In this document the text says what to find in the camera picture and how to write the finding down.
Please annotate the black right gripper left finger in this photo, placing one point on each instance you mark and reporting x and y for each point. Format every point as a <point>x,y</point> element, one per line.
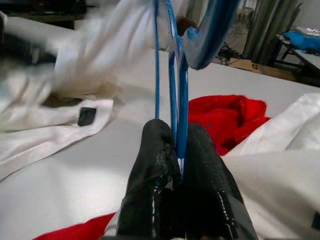
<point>152,175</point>

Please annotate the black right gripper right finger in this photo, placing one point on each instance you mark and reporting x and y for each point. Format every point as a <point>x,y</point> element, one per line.
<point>207,187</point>

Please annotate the blue clothes hanger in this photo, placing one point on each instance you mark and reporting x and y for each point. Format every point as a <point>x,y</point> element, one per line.
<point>183,100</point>

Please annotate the white textured shirt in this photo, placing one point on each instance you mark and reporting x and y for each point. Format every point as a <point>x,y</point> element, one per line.
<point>50,135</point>

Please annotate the white shirt with black print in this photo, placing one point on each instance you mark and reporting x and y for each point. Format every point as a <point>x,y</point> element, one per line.
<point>275,162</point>

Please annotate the red garment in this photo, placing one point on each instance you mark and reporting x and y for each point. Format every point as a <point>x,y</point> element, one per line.
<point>225,117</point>

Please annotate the white desk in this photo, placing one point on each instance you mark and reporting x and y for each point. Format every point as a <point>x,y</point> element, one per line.
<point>312,60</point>

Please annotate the blue plastic bag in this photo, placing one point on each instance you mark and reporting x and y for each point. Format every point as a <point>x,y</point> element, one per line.
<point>300,40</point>

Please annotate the grey curtain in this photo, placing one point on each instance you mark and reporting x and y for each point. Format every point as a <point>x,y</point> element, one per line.
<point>270,25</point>

